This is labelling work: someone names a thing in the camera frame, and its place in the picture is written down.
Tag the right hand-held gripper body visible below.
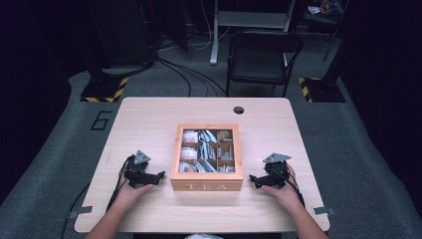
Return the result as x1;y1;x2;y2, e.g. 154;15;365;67
262;152;293;190

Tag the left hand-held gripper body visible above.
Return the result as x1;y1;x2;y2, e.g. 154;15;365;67
123;149;153;189

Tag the wooden tea box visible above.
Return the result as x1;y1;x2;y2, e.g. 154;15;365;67
170;123;245;192

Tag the person's right hand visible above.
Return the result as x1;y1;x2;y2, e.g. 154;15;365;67
261;163;303;209

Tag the person's left hand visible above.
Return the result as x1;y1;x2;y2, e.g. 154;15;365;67
116;163;155;209

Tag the assorted tea bags pile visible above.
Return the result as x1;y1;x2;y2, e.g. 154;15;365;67
178;128;236;173

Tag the grey tape strip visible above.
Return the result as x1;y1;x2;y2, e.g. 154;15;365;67
69;205;94;219
313;206;335;216

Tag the person's white clothing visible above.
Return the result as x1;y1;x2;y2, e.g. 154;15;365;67
183;233;224;239

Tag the hazard striped black stand base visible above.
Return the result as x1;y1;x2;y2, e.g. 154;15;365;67
298;77;346;104
80;77;129;104

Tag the black folding chair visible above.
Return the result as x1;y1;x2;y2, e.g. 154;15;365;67
226;29;305;98

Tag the dark equipment cabinet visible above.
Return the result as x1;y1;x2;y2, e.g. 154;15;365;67
84;0;157;79

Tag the dark cluttered side table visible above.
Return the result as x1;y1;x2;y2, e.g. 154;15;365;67
292;0;350;62

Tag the right hand-held gripper black cable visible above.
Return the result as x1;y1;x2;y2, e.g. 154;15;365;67
269;168;306;207

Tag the hand-held gripper black cable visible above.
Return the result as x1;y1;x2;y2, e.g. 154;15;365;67
269;168;306;207
105;155;133;213

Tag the left hand-held gripper black cable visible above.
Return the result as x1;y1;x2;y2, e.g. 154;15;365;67
105;155;133;213

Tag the thin black floor cable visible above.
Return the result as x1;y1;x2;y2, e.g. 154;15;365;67
60;183;92;239

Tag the black floor cable bundle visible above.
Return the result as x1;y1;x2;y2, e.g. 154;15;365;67
155;56;228;98

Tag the white metal desk frame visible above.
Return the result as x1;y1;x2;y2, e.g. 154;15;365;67
209;0;297;66

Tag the white hanging cable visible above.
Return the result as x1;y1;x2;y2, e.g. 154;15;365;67
188;0;232;52

